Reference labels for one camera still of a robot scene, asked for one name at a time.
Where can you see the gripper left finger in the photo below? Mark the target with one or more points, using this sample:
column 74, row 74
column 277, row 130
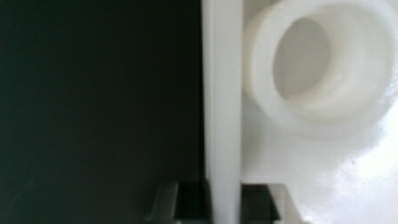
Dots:
column 179, row 204

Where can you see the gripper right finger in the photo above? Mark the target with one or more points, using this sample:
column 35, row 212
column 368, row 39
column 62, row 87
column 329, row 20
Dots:
column 266, row 205

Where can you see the white square tabletop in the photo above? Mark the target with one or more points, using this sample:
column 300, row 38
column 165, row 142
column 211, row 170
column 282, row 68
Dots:
column 300, row 108

